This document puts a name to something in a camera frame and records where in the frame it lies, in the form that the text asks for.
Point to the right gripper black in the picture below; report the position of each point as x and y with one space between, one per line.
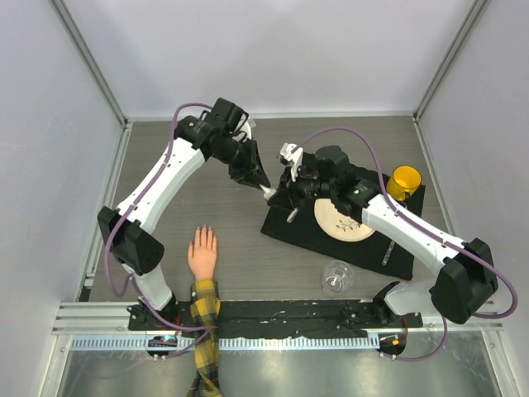
288 193

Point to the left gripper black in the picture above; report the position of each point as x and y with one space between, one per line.
253 172

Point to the clear nail polish bottle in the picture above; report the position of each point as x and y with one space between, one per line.
271 197

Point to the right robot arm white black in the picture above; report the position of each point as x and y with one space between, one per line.
463 271

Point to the yellow plaid sleeve forearm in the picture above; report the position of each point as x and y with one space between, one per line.
205 309

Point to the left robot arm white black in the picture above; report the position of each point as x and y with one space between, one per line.
127 229

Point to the mannequin hand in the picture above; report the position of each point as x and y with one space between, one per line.
202 254

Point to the silver fork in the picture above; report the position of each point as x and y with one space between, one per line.
292 215

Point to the black cloth placemat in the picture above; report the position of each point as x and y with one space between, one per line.
368 254

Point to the pink cream ceramic plate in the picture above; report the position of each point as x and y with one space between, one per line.
337 225

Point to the clear drinking glass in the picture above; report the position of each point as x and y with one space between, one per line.
337 277

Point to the silver table knife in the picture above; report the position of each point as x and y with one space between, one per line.
388 253

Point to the yellow mug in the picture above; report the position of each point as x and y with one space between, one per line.
403 182

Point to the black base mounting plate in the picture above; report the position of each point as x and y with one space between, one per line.
276 319

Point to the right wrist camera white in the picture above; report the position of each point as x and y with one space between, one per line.
291 156

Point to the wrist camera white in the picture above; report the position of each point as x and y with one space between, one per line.
291 156
246 129

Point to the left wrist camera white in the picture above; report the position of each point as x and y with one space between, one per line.
246 129

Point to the white slotted cable duct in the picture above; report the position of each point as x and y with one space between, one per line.
160 342

